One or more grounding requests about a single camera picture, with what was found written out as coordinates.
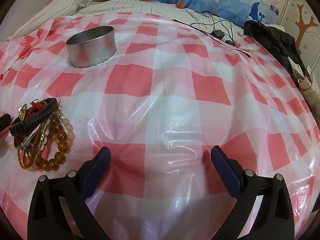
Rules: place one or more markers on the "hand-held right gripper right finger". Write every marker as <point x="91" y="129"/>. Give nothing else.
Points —
<point x="222" y="166"/>

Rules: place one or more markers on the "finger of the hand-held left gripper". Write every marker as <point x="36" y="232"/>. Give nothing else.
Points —
<point x="5" y="121"/>

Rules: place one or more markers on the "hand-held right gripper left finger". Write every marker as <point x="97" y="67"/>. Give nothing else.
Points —
<point x="100" y="166"/>

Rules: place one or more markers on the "yellow leaf charm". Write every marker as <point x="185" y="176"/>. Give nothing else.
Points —
<point x="23" y="111"/>

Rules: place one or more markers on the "round metal tin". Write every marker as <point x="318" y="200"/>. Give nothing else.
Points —
<point x="91" y="47"/>

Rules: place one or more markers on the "red checked plastic tablecloth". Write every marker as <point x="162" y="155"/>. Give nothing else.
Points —
<point x="170" y="92"/>

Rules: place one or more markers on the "striped cream bedding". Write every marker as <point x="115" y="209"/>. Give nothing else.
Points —
<point x="50" y="12"/>

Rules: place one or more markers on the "cream dotted cloth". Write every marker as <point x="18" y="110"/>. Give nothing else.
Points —
<point x="308" y="85"/>

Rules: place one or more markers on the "black plastic bag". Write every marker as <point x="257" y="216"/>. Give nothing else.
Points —
<point x="272" y="37"/>

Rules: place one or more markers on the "blue whale print quilt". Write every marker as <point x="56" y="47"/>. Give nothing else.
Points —
<point x="225" y="0"/>

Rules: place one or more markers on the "orange tree wall sticker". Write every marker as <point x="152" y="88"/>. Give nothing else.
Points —
<point x="303" y="22"/>

